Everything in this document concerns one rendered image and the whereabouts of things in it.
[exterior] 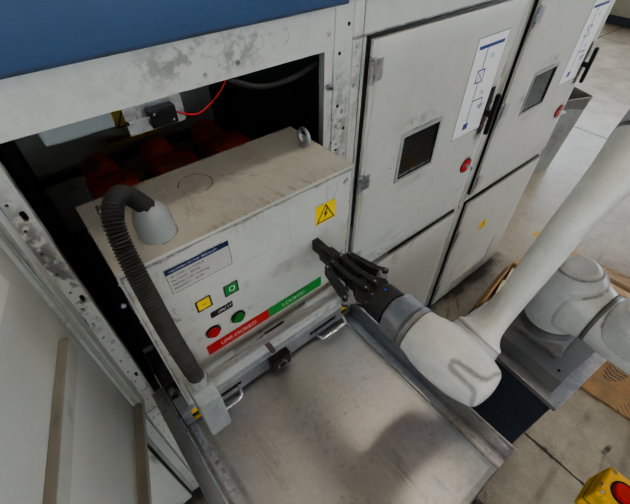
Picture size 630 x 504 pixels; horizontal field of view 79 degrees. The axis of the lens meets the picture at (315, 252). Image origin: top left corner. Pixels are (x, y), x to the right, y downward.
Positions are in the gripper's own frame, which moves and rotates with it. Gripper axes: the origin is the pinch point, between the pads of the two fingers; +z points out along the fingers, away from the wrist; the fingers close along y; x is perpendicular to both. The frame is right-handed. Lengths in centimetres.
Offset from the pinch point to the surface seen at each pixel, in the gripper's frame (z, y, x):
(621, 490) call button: -69, 24, -32
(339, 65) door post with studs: 16.9, 17.6, 30.7
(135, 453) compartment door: 6, -54, -39
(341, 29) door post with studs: 16.9, 17.7, 37.4
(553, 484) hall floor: -75, 66, -123
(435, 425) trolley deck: -36, 7, -38
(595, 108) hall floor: 72, 444, -123
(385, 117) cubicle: 14.9, 32.2, 15.6
